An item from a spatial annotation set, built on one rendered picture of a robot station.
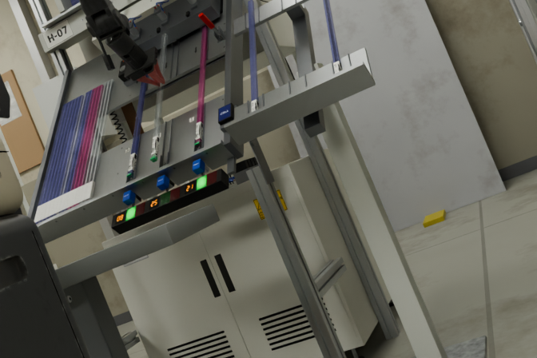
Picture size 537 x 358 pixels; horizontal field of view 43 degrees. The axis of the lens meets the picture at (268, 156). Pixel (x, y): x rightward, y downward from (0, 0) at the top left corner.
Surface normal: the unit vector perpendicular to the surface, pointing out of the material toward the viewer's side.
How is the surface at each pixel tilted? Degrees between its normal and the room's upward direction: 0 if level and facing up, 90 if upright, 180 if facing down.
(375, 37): 81
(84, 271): 90
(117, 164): 45
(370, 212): 90
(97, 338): 90
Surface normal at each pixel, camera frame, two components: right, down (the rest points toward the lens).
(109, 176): -0.52, -0.57
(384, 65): -0.34, -0.06
